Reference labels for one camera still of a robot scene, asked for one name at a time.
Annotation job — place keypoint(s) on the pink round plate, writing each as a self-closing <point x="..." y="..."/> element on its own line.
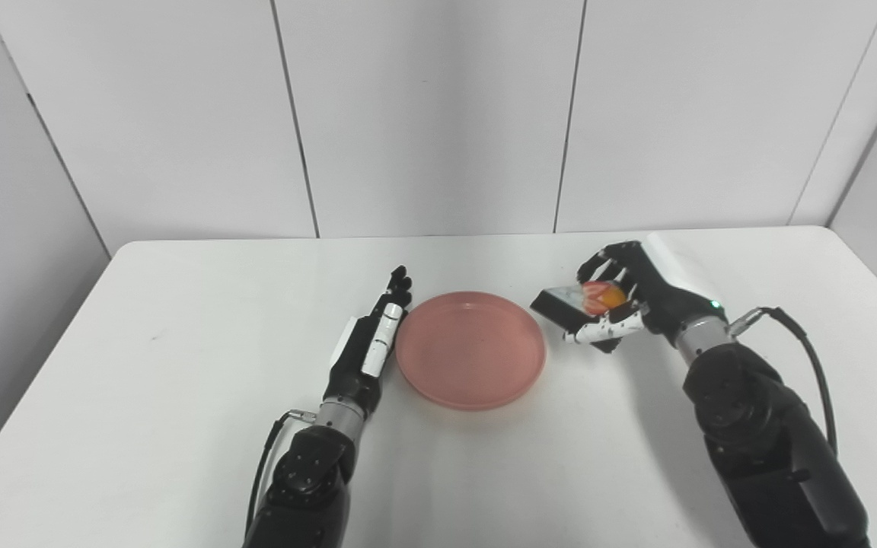
<point x="470" y="350"/>

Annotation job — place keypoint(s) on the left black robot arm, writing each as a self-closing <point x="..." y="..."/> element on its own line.
<point x="305" y="479"/>

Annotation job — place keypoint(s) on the chocolate cake slice with fruit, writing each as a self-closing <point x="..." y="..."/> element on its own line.
<point x="583" y="308"/>

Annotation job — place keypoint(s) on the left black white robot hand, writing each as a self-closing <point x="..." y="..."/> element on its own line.
<point x="370" y="346"/>

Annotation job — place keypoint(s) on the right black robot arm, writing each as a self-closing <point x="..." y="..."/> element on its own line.
<point x="766" y="434"/>

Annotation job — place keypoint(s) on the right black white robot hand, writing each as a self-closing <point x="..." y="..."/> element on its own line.
<point x="652" y="293"/>

